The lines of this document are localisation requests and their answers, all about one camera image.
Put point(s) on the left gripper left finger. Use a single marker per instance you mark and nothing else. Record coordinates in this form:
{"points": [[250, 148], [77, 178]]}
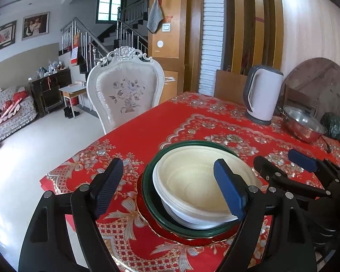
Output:
{"points": [[47, 246]]}

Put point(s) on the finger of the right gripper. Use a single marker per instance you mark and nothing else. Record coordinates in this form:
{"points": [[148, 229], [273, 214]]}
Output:
{"points": [[279, 179], [324, 169]]}

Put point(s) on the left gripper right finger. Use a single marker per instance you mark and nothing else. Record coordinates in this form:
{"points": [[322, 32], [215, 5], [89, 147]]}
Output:
{"points": [[289, 246]]}

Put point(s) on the white foam bowl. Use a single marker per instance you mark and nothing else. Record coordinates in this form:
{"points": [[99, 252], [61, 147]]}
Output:
{"points": [[184, 179]]}

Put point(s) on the green plastic bowl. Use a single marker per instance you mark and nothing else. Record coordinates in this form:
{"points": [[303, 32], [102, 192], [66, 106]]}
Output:
{"points": [[165, 149]]}

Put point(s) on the steel pot with glass lid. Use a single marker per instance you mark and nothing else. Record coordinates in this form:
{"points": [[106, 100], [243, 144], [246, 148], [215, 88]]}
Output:
{"points": [[301, 124]]}

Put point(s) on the dark green plastic bag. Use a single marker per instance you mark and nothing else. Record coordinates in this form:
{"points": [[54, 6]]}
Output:
{"points": [[331, 123]]}

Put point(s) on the round wooden table top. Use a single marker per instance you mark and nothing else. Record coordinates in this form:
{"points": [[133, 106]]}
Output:
{"points": [[314, 86]]}

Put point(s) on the white electric kettle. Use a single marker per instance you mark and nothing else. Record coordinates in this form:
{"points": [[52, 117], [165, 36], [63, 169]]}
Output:
{"points": [[261, 92]]}

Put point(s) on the sofa with floral cover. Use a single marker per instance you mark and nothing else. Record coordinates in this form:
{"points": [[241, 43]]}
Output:
{"points": [[17, 109]]}

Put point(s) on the dark wooden side cabinet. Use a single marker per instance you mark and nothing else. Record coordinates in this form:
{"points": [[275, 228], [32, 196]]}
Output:
{"points": [[45, 91]]}

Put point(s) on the small white side table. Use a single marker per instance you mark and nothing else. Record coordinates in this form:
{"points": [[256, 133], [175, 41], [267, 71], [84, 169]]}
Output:
{"points": [[69, 93]]}

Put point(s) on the wooden cabinet door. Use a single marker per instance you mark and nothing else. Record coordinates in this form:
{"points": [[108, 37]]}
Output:
{"points": [[167, 46]]}

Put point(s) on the white ornate chair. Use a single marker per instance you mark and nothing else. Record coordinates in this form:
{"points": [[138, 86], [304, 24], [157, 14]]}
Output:
{"points": [[123, 85]]}

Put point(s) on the grey hanging towel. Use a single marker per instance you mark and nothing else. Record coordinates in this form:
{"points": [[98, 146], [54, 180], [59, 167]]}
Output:
{"points": [[155, 17]]}

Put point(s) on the staircase with metal railing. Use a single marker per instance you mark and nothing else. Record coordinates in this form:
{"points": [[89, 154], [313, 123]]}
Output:
{"points": [[124, 29]]}

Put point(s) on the long framed wall painting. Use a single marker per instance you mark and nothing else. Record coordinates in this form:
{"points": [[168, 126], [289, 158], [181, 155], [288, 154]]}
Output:
{"points": [[7, 34]]}

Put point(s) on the framed wall picture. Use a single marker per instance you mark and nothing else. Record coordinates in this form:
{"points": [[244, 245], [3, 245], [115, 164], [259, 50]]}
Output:
{"points": [[35, 25]]}

